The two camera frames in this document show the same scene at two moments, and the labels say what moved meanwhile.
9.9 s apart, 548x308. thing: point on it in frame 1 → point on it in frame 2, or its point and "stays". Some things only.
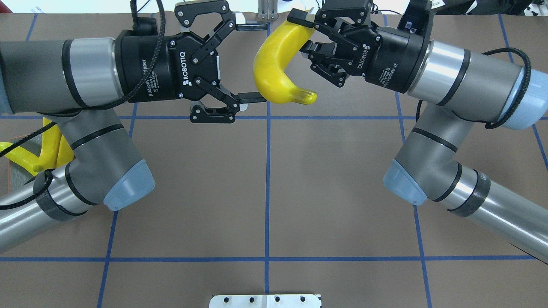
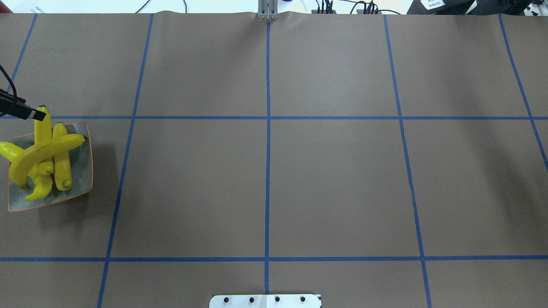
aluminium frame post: (268, 10) stays
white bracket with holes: (266, 301) stays
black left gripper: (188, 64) → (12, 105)
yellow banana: (281, 39) → (21, 162)
